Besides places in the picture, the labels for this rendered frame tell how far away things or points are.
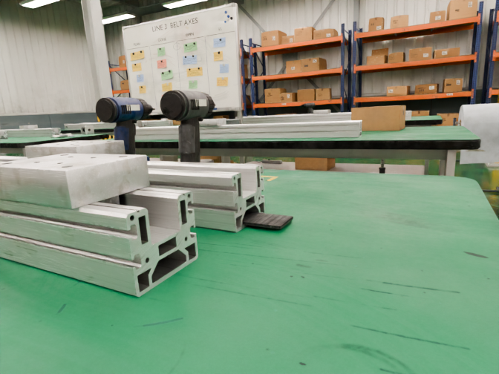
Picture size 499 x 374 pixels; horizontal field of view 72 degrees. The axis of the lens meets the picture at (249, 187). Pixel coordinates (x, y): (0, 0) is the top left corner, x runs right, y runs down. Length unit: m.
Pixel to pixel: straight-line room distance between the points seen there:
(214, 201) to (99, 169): 0.18
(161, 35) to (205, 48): 0.59
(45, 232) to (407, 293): 0.38
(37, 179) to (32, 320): 0.14
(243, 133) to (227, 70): 1.58
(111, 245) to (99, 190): 0.07
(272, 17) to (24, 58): 8.22
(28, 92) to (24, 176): 13.58
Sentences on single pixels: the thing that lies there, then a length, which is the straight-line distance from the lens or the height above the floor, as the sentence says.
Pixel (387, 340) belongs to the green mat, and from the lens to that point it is 0.30.
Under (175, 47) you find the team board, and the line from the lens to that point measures 4.03.
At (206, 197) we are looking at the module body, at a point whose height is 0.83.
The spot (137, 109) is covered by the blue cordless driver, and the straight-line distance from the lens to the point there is 0.92.
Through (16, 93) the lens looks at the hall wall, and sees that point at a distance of 13.86.
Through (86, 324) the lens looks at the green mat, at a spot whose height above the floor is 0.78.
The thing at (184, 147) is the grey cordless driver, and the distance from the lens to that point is 0.72.
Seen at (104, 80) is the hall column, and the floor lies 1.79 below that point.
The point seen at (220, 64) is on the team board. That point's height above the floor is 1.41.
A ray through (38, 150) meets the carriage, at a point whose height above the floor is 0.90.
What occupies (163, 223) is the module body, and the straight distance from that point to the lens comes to 0.41.
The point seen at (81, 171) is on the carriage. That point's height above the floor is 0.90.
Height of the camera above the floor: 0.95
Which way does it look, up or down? 13 degrees down
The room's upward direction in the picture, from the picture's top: 3 degrees counter-clockwise
